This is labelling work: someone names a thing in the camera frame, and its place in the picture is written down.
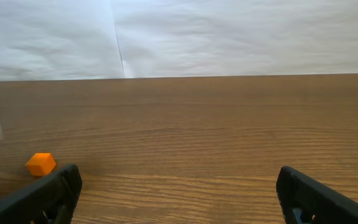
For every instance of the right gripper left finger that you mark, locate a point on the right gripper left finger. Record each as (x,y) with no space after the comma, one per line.
(51,193)

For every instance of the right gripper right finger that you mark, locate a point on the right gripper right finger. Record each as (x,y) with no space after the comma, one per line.
(309,196)

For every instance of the orange cube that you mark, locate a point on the orange cube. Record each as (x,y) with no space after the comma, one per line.
(40,164)

